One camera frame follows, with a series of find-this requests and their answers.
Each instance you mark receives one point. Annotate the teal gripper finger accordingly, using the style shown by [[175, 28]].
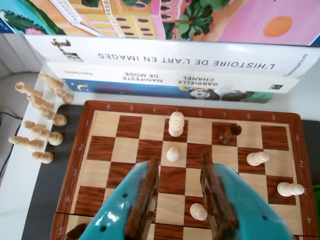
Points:
[[250, 212], [112, 212]]

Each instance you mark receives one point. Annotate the white wooden chess king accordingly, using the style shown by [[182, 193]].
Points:
[[176, 125]]

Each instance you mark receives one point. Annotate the dark wooden chess pawn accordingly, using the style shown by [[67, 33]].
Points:
[[76, 232]]

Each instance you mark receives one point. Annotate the white wooden chess pawn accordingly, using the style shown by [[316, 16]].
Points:
[[287, 188], [197, 211], [256, 158], [42, 157], [173, 153]]

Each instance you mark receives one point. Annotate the wooden chess board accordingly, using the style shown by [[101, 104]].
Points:
[[125, 150]]

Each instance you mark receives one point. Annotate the dark wooden chess rook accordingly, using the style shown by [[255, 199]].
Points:
[[228, 135]]

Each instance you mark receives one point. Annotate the white wooden chess piece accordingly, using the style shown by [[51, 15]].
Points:
[[42, 132], [55, 86], [46, 111], [25, 142], [27, 90]]

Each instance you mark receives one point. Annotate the green plastic container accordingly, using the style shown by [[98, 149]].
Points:
[[316, 191]]

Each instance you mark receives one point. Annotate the dark grey table mat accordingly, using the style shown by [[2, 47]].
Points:
[[50, 180]]

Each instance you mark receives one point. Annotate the blue panda picture book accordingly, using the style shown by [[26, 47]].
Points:
[[150, 91]]

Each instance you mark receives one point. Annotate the white Gabrielle Chanel book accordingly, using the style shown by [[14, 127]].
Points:
[[112, 75]]

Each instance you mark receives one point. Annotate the white art history book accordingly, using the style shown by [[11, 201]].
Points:
[[175, 52]]

